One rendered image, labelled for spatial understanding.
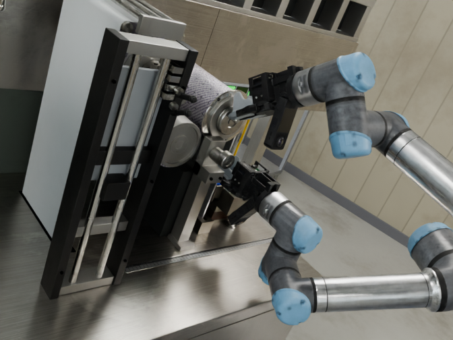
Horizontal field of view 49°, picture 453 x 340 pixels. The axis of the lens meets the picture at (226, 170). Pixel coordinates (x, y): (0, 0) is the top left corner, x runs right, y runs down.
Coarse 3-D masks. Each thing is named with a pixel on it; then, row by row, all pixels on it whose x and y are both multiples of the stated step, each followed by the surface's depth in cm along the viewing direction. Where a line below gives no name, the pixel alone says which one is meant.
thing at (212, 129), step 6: (222, 102) 118; (228, 102) 118; (216, 108) 118; (222, 108) 118; (216, 114) 118; (210, 120) 118; (216, 120) 119; (210, 126) 119; (210, 132) 121; (216, 132) 122; (234, 132) 126
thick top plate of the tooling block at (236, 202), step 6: (222, 192) 139; (228, 192) 138; (222, 198) 139; (228, 198) 138; (234, 198) 136; (240, 198) 138; (216, 204) 141; (222, 204) 139; (228, 204) 138; (234, 204) 138; (240, 204) 140; (222, 210) 140; (228, 210) 138; (234, 210) 139
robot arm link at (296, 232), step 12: (288, 204) 116; (276, 216) 115; (288, 216) 114; (300, 216) 114; (276, 228) 116; (288, 228) 113; (300, 228) 111; (312, 228) 111; (276, 240) 116; (288, 240) 114; (300, 240) 111; (312, 240) 112
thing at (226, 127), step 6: (228, 108) 119; (222, 114) 119; (228, 114) 119; (222, 120) 119; (228, 120) 121; (216, 126) 121; (222, 126) 120; (228, 126) 122; (234, 126) 123; (240, 126) 124; (222, 132) 121; (228, 132) 122
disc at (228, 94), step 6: (234, 90) 119; (240, 90) 120; (222, 96) 117; (228, 96) 119; (246, 96) 123; (216, 102) 117; (210, 108) 117; (204, 114) 117; (210, 114) 118; (204, 120) 118; (246, 120) 127; (204, 126) 119; (204, 132) 120; (228, 138) 127
